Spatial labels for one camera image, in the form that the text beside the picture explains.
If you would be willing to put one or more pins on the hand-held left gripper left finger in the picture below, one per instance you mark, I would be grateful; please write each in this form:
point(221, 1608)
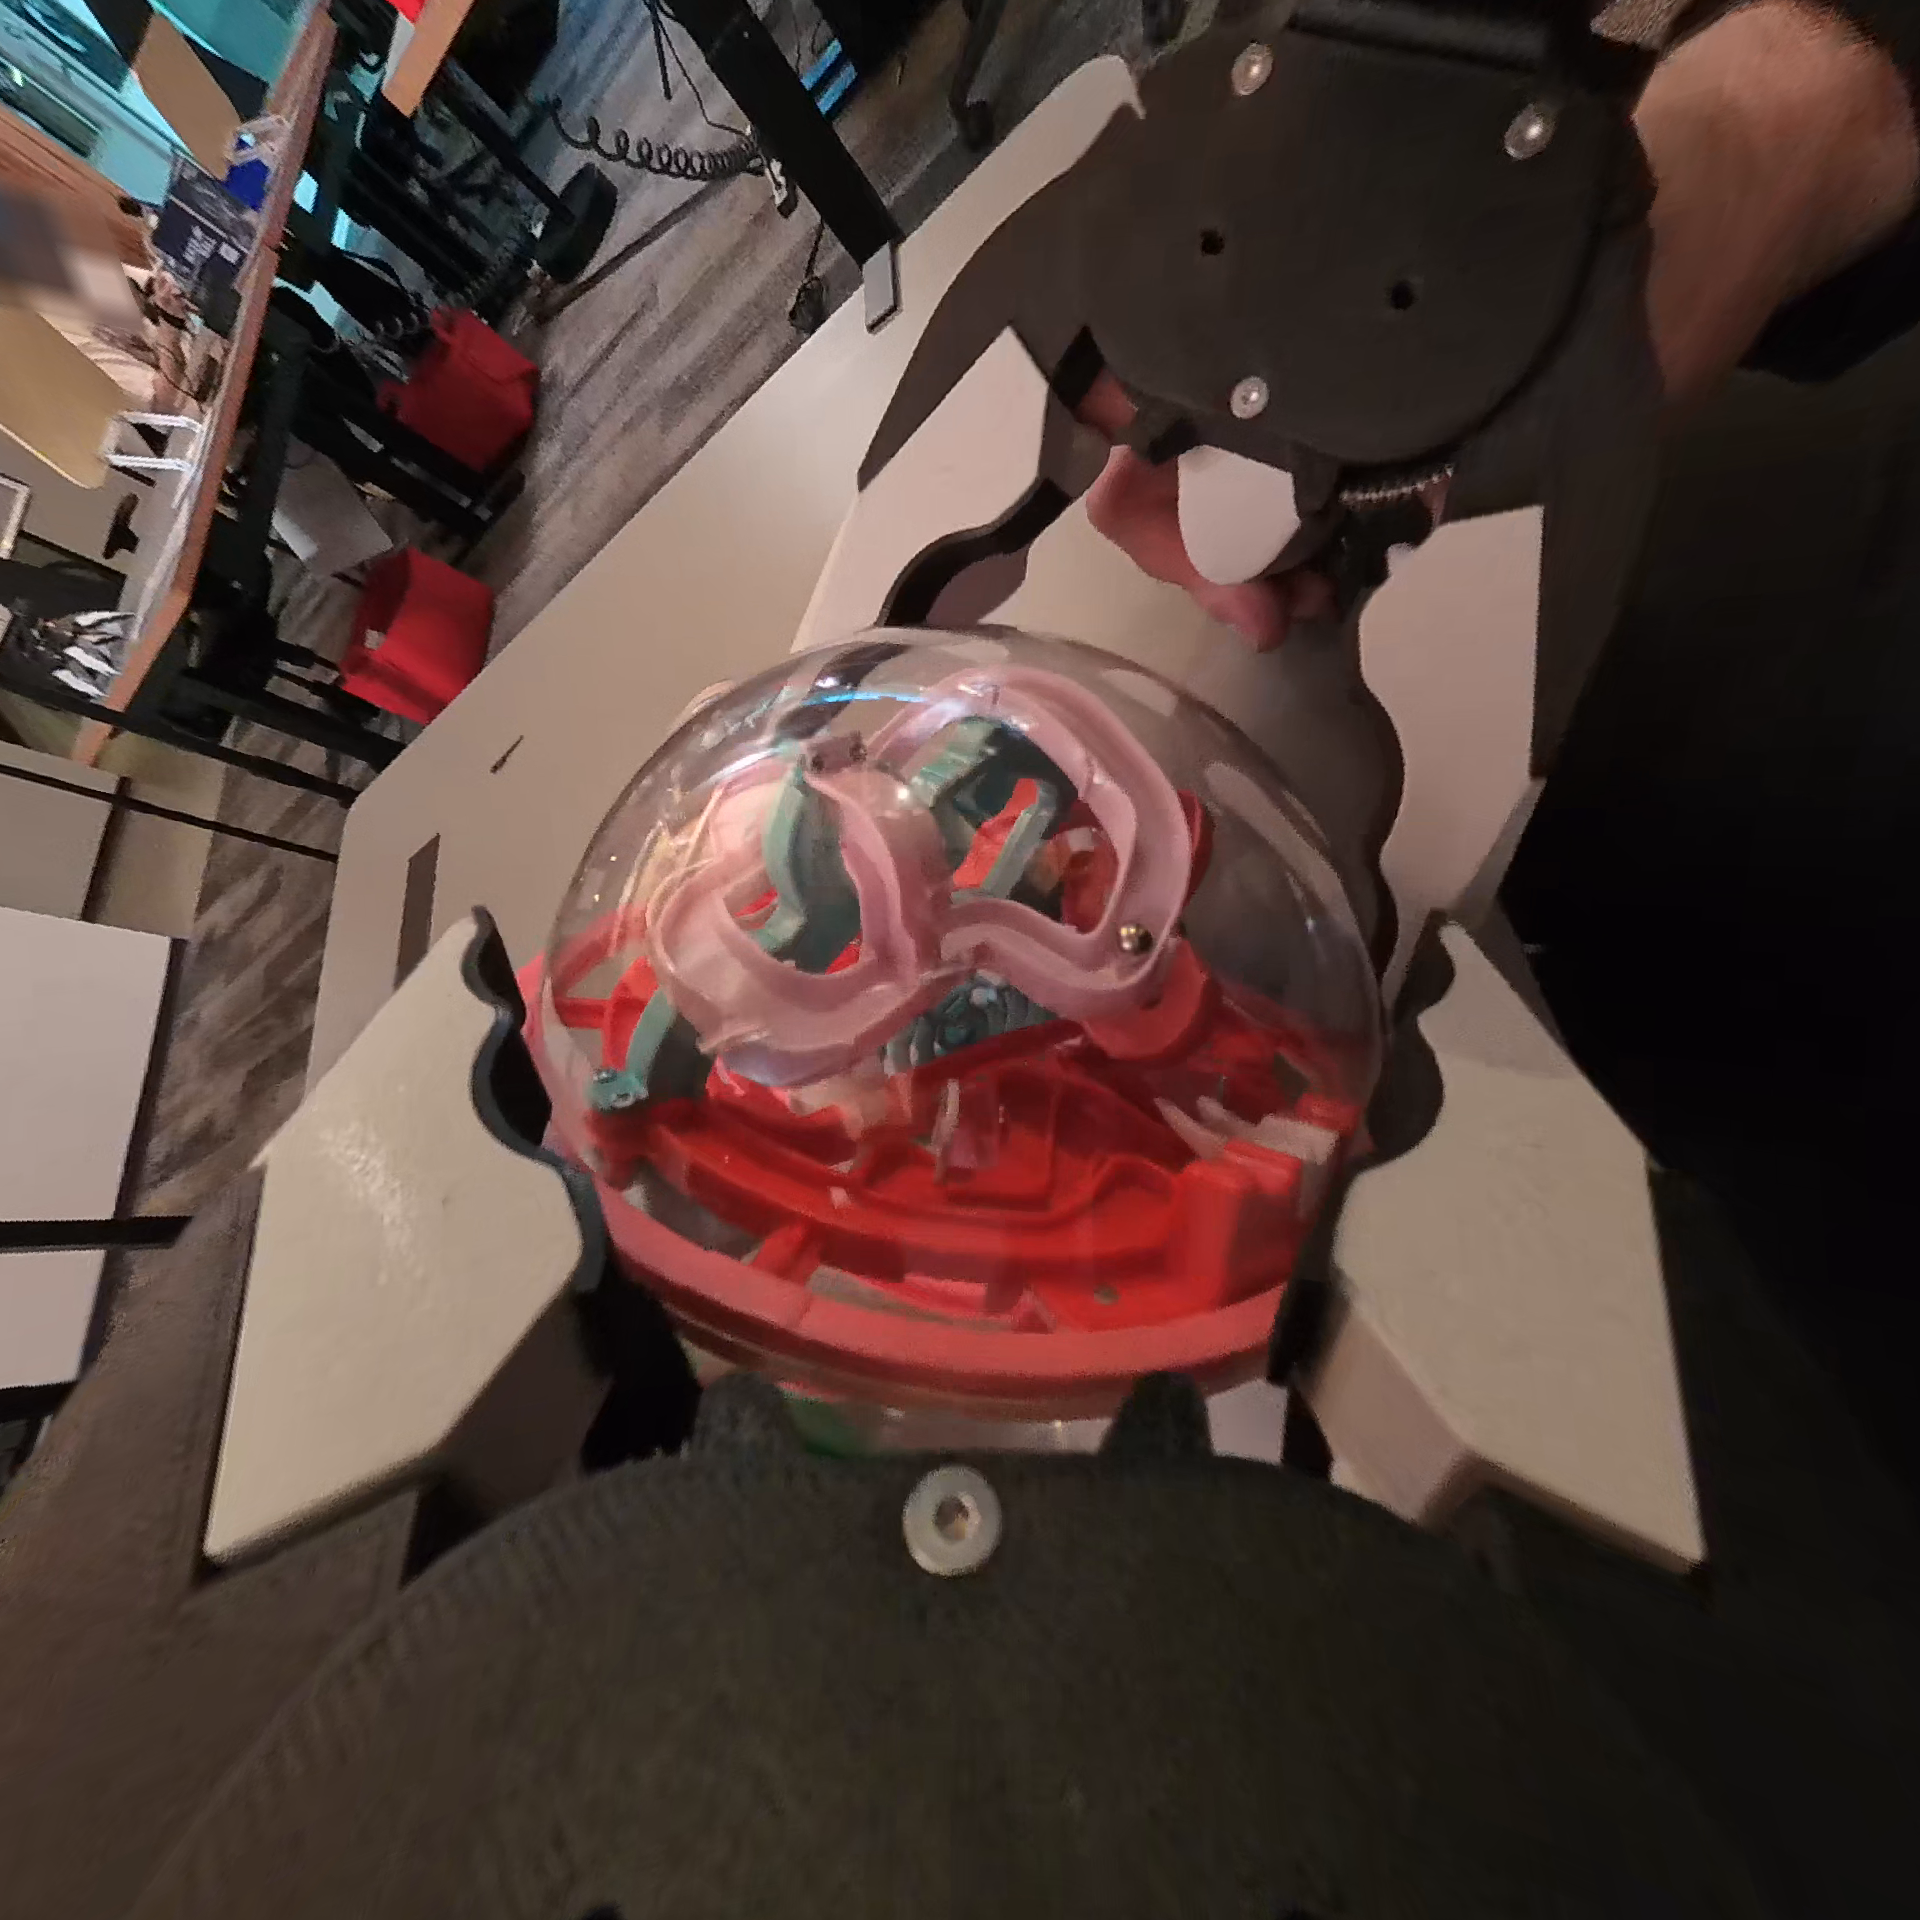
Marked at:
point(405, 1230)

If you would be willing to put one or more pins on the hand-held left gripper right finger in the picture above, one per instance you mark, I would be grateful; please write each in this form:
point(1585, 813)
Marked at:
point(1516, 1291)

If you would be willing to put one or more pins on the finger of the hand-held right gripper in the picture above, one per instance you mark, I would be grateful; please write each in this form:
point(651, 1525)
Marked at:
point(960, 390)
point(1471, 692)

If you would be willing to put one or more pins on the clear maze ball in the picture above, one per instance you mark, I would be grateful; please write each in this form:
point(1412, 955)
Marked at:
point(960, 1051)

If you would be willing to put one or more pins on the person's right hand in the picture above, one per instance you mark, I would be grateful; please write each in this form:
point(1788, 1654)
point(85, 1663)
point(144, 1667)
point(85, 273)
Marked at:
point(1756, 149)

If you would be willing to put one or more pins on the white cabinet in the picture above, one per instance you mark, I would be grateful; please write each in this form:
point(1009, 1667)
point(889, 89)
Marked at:
point(76, 1109)

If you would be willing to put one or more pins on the red storage bin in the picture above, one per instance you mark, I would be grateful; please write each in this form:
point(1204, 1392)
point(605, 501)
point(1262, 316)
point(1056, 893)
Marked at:
point(465, 390)
point(421, 629)

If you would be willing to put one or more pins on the wooden desk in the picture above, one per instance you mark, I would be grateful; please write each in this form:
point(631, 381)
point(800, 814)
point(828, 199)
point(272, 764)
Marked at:
point(195, 495)

